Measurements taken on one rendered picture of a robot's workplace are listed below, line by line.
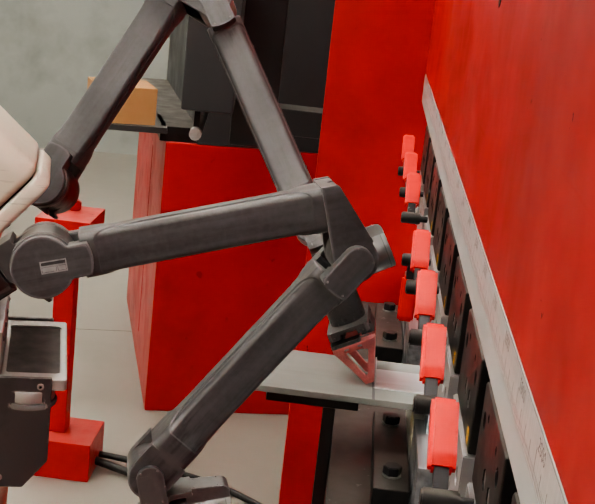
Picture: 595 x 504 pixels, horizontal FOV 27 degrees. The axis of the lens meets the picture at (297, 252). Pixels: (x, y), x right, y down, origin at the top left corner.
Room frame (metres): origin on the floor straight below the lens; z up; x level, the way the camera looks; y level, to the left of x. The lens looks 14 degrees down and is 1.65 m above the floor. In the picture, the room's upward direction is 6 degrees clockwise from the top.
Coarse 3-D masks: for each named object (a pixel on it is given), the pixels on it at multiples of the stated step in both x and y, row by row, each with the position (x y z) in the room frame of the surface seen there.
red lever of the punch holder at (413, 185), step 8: (408, 176) 1.92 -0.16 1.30; (416, 176) 1.92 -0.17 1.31; (408, 184) 1.91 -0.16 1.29; (416, 184) 1.91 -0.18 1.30; (408, 192) 1.89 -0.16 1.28; (416, 192) 1.89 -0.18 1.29; (408, 200) 1.88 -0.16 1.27; (416, 200) 1.88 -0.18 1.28; (408, 208) 1.87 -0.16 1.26; (408, 216) 1.86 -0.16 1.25; (416, 216) 1.86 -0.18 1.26; (424, 216) 1.86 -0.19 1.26
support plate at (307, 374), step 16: (304, 352) 1.90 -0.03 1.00; (288, 368) 1.82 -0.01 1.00; (304, 368) 1.82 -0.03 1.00; (320, 368) 1.83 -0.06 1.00; (336, 368) 1.84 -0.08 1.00; (384, 368) 1.87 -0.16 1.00; (400, 368) 1.87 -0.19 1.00; (416, 368) 1.88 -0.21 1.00; (272, 384) 1.74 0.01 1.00; (288, 384) 1.75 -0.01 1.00; (304, 384) 1.75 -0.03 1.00; (320, 384) 1.76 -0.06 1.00; (336, 384) 1.77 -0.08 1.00; (352, 384) 1.78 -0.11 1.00; (368, 384) 1.78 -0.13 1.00; (336, 400) 1.73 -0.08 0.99; (352, 400) 1.72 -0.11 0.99; (368, 400) 1.72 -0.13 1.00; (384, 400) 1.72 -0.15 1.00; (400, 400) 1.73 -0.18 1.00
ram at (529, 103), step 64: (448, 0) 2.16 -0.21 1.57; (512, 0) 1.15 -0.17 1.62; (576, 0) 0.78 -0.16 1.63; (448, 64) 1.93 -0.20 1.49; (512, 64) 1.07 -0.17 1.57; (576, 64) 0.74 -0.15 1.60; (448, 128) 1.74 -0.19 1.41; (512, 128) 1.01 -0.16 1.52; (576, 128) 0.71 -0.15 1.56; (448, 192) 1.58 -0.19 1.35; (512, 192) 0.95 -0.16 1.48; (576, 192) 0.68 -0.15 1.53; (512, 256) 0.89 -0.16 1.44; (576, 256) 0.64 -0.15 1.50; (512, 320) 0.84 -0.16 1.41; (576, 320) 0.62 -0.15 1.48; (576, 384) 0.59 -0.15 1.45; (512, 448) 0.75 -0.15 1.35; (576, 448) 0.56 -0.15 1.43
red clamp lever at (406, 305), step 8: (408, 256) 1.65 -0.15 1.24; (408, 264) 1.65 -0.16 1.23; (408, 272) 1.65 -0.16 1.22; (400, 296) 1.65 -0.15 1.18; (408, 296) 1.65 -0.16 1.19; (400, 304) 1.65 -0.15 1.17; (408, 304) 1.65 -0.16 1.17; (400, 312) 1.65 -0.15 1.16; (408, 312) 1.65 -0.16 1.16; (400, 320) 1.66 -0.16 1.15; (408, 320) 1.65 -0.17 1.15
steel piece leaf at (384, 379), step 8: (376, 360) 1.84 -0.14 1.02; (376, 368) 1.80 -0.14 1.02; (376, 376) 1.77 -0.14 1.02; (384, 376) 1.82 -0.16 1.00; (392, 376) 1.83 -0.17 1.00; (400, 376) 1.83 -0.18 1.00; (408, 376) 1.84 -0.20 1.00; (416, 376) 1.84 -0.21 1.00; (376, 384) 1.78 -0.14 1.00; (384, 384) 1.79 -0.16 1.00; (392, 384) 1.79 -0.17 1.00; (400, 384) 1.79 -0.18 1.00; (408, 384) 1.80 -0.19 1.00; (416, 384) 1.80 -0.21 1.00; (408, 392) 1.77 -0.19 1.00; (416, 392) 1.77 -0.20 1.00
